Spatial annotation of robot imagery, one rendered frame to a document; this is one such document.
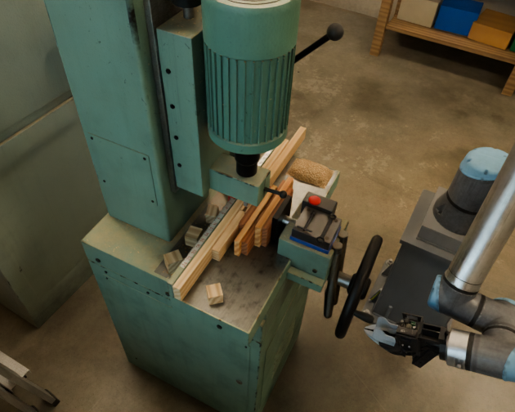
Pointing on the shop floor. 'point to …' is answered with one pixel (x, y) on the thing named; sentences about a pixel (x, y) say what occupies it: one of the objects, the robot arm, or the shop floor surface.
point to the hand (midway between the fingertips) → (369, 331)
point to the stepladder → (10, 378)
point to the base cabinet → (199, 345)
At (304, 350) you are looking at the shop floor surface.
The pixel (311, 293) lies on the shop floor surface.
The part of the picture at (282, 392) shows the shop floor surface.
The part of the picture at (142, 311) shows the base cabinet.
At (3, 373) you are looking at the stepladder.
